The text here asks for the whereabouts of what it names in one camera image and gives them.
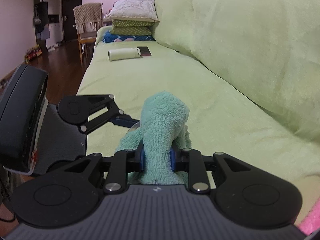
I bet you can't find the teal microfiber cloth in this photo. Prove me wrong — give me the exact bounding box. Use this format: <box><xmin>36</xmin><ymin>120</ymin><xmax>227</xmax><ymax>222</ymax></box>
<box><xmin>116</xmin><ymin>91</ymin><xmax>191</xmax><ymax>185</ymax></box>

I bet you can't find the white cylindrical bottle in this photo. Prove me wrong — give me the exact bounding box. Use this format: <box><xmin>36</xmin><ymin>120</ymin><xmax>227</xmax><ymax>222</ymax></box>
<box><xmin>108</xmin><ymin>48</ymin><xmax>141</xmax><ymax>61</ymax></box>

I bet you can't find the blue floral blanket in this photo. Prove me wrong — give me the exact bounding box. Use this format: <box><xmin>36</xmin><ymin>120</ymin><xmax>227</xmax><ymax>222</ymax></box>
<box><xmin>103</xmin><ymin>31</ymin><xmax>154</xmax><ymax>43</ymax></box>

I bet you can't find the dark smartphone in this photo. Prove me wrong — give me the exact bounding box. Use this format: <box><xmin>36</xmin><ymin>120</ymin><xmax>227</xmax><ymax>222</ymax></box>
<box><xmin>137</xmin><ymin>46</ymin><xmax>152</xmax><ymax>57</ymax></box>

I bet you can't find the green patterned cushion lower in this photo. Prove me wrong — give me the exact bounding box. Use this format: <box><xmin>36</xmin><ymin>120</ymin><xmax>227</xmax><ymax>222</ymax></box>
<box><xmin>110</xmin><ymin>26</ymin><xmax>152</xmax><ymax>36</ymax></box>

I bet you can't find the green patterned cushion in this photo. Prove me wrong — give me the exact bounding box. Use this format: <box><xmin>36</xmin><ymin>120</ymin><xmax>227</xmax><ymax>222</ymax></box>
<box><xmin>110</xmin><ymin>26</ymin><xmax>152</xmax><ymax>36</ymax></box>
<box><xmin>112</xmin><ymin>20</ymin><xmax>154</xmax><ymax>28</ymax></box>

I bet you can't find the wooden chair with cover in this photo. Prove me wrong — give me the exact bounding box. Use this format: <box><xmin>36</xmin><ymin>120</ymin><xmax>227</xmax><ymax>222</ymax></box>
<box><xmin>73</xmin><ymin>3</ymin><xmax>103</xmax><ymax>64</ymax></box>

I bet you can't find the green patterned cushion upper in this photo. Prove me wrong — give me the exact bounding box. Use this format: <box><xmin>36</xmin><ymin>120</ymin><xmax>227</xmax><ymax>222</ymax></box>
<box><xmin>112</xmin><ymin>20</ymin><xmax>154</xmax><ymax>28</ymax></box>

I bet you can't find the white cabinet shelf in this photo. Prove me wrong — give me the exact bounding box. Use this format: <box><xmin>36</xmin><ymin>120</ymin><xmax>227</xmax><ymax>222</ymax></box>
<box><xmin>33</xmin><ymin>0</ymin><xmax>63</xmax><ymax>53</ymax></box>

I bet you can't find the dark wooden door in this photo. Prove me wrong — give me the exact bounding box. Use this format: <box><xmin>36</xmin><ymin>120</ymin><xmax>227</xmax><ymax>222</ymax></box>
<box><xmin>61</xmin><ymin>0</ymin><xmax>82</xmax><ymax>41</ymax></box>

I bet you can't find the white patterned pillow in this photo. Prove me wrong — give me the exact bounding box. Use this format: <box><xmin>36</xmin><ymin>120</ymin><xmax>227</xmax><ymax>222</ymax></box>
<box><xmin>107</xmin><ymin>0</ymin><xmax>159</xmax><ymax>22</ymax></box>

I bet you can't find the light green sofa cover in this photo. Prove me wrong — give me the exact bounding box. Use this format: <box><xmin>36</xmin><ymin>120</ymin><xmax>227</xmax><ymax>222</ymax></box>
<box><xmin>76</xmin><ymin>0</ymin><xmax>320</xmax><ymax>221</ymax></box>

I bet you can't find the pink fleece blanket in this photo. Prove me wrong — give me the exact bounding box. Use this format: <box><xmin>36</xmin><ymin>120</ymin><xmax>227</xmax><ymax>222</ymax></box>
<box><xmin>298</xmin><ymin>202</ymin><xmax>320</xmax><ymax>235</ymax></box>

